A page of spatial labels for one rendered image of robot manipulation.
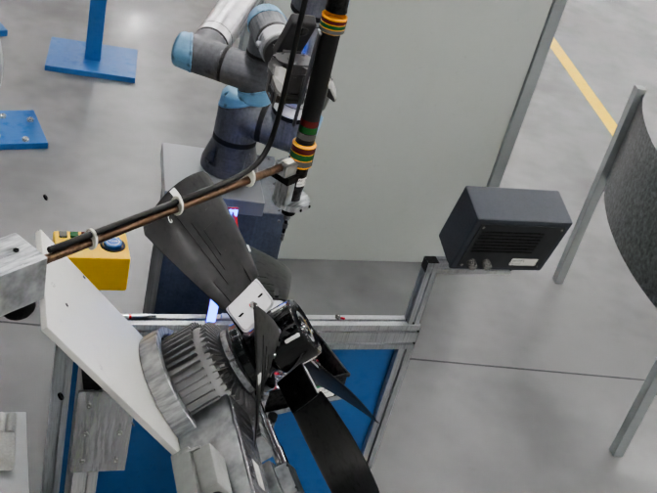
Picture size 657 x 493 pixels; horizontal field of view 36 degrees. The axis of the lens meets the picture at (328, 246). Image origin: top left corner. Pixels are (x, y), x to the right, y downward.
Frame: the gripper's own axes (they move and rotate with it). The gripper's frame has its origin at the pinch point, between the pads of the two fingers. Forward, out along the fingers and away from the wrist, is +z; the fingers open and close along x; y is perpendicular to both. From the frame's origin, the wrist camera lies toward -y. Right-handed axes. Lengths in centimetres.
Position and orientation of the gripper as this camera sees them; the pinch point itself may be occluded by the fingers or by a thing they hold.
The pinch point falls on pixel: (308, 92)
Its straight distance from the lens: 179.0
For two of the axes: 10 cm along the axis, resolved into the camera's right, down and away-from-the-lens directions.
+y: -2.2, 8.1, 5.5
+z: 2.5, 5.9, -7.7
